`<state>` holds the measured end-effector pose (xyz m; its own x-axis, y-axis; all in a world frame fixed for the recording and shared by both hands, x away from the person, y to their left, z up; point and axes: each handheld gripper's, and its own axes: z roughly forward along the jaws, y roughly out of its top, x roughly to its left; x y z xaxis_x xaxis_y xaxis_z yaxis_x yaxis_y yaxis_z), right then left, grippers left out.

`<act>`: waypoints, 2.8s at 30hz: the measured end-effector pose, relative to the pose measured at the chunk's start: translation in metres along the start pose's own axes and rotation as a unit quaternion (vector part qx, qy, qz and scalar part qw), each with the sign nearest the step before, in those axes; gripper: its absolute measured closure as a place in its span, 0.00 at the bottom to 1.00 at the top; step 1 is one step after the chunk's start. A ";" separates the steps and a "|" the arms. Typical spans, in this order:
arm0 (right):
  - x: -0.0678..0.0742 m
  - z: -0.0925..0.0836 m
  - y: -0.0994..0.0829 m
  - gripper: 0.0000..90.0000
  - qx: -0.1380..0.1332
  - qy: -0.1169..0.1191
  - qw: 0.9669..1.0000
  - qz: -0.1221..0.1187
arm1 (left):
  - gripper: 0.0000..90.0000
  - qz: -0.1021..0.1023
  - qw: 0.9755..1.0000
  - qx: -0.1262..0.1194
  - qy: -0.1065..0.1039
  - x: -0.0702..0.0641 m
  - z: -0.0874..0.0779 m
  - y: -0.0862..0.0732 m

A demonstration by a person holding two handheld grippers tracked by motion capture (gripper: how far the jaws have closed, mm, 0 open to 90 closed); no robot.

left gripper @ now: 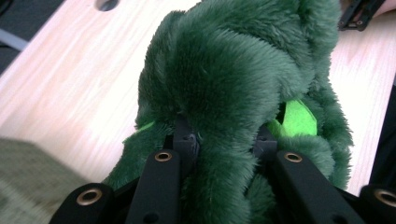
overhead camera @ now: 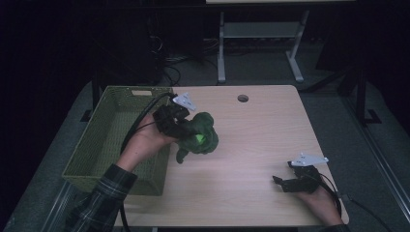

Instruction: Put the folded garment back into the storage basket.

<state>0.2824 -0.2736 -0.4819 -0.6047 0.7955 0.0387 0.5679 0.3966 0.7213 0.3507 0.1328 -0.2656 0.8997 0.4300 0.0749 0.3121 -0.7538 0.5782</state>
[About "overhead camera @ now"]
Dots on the person's right hand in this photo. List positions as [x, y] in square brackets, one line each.
[322, 206]

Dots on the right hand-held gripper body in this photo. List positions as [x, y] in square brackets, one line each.
[306, 182]

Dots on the dark green towel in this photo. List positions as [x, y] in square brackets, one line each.
[203, 132]

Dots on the green woven basket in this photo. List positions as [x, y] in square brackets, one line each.
[106, 129]

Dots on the grey metal table frame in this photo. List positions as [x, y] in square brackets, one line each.
[261, 29]

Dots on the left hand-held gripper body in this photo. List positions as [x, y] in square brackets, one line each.
[167, 121]

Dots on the person's left hand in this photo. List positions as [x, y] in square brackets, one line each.
[141, 145]

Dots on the black metal stand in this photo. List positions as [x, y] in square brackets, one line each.
[361, 96]
[94, 95]

